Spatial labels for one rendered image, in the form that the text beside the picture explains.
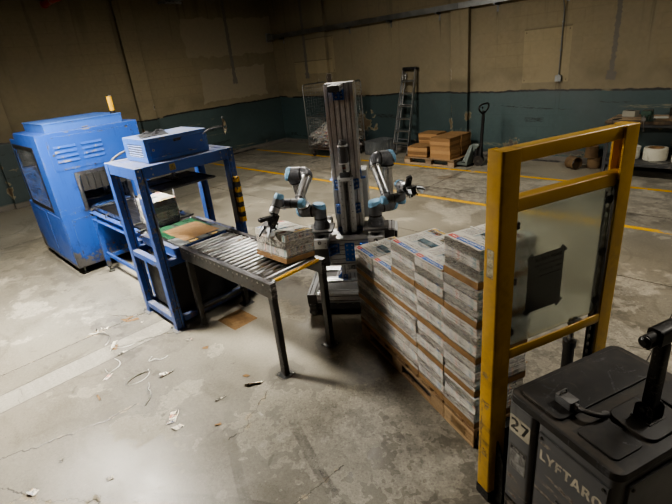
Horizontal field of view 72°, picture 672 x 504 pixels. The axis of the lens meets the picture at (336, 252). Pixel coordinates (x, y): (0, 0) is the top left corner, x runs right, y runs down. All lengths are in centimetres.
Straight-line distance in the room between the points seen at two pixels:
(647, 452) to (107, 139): 602
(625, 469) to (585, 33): 811
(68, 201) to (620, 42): 847
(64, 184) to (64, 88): 555
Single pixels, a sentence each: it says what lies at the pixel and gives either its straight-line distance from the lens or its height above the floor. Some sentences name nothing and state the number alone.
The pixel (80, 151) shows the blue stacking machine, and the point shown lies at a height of 149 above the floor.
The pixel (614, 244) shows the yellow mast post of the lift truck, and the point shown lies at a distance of 249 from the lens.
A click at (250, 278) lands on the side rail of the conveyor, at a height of 79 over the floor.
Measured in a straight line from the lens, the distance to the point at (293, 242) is 346.
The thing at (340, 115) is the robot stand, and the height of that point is 177.
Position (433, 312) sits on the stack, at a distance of 289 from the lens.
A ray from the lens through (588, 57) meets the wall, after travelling 944.
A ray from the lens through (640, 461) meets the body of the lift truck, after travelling 212.
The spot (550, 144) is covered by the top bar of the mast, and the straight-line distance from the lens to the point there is 201.
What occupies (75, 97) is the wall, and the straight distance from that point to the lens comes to 1178.
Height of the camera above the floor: 223
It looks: 23 degrees down
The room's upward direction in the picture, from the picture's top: 6 degrees counter-clockwise
